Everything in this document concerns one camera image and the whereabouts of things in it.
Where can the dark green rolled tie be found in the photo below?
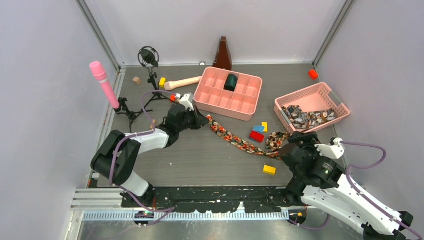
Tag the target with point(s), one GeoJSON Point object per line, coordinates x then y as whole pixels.
{"type": "Point", "coordinates": [231, 82]}

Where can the yellow cube block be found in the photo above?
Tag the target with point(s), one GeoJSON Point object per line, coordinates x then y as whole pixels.
{"type": "Point", "coordinates": [162, 82]}

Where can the pink divided organizer tray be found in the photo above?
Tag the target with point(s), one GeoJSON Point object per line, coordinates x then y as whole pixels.
{"type": "Point", "coordinates": [241, 103]}

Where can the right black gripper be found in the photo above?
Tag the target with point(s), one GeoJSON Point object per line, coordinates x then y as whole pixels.
{"type": "Point", "coordinates": [309, 140]}

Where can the yellow block near front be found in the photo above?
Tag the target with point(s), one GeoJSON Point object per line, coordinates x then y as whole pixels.
{"type": "Point", "coordinates": [269, 170]}

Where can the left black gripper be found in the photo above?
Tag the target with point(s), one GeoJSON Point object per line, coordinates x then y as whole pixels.
{"type": "Point", "coordinates": [199, 119]}

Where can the small wooden rectangular block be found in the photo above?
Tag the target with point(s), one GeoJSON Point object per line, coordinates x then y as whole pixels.
{"type": "Point", "coordinates": [153, 124]}

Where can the floral patterned necktie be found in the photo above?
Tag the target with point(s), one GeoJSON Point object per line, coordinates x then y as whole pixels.
{"type": "Point", "coordinates": [274, 141]}

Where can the pink perforated basket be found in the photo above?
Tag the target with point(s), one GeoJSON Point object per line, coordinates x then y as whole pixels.
{"type": "Point", "coordinates": [318, 97]}

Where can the blue toy brick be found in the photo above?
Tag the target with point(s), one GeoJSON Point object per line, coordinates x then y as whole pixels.
{"type": "Point", "coordinates": [258, 128]}

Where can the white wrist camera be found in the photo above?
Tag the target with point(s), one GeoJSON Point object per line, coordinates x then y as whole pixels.
{"type": "Point", "coordinates": [186, 100]}
{"type": "Point", "coordinates": [334, 150]}

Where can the yellow small block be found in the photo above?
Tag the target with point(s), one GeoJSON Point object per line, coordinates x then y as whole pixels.
{"type": "Point", "coordinates": [265, 126]}

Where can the brown wooden metronome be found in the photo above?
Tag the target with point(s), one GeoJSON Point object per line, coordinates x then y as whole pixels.
{"type": "Point", "coordinates": [223, 59]}

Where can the red block far corner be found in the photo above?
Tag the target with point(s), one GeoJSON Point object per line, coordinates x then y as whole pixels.
{"type": "Point", "coordinates": [313, 74]}

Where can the red toy brick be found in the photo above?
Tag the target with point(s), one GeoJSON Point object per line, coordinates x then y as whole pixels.
{"type": "Point", "coordinates": [256, 136]}

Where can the black microphone with tripod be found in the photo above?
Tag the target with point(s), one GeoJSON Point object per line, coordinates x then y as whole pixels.
{"type": "Point", "coordinates": [149, 58]}

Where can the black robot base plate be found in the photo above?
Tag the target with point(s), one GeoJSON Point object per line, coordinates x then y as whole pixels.
{"type": "Point", "coordinates": [214, 203]}

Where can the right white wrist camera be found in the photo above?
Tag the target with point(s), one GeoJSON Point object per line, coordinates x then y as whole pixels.
{"type": "Point", "coordinates": [334, 150]}

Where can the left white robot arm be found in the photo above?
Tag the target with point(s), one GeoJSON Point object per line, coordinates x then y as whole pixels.
{"type": "Point", "coordinates": [116, 157]}

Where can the wooden cube block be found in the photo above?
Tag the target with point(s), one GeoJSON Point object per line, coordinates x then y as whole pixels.
{"type": "Point", "coordinates": [137, 80]}

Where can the patterned ties in basket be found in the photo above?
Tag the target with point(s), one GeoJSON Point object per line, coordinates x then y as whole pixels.
{"type": "Point", "coordinates": [303, 120]}

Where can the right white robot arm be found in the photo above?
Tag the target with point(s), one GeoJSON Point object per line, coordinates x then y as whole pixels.
{"type": "Point", "coordinates": [319, 181]}

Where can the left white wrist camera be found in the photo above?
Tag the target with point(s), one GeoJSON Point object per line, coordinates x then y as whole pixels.
{"type": "Point", "coordinates": [186, 100]}

